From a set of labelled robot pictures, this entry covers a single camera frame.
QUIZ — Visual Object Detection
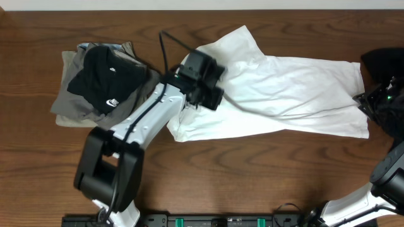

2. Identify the white t-shirt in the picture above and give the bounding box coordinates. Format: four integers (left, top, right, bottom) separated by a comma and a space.
167, 26, 369, 142

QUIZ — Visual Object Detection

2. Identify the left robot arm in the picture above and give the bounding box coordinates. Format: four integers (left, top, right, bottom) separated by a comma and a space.
62, 50, 226, 227

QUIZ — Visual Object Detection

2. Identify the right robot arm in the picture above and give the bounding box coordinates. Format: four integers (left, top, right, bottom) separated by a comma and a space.
300, 82, 403, 226

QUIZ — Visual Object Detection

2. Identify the black crumpled garment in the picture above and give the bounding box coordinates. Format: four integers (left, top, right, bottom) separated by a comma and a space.
361, 47, 403, 140

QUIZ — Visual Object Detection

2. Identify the black Nike t-shirt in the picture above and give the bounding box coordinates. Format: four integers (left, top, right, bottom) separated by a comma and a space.
67, 46, 147, 114

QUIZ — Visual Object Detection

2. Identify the grey folded garment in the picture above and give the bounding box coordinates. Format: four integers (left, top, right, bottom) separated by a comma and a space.
50, 42, 163, 132

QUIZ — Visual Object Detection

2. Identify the beige folded garment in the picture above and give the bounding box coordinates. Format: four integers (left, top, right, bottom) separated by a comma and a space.
55, 42, 152, 129

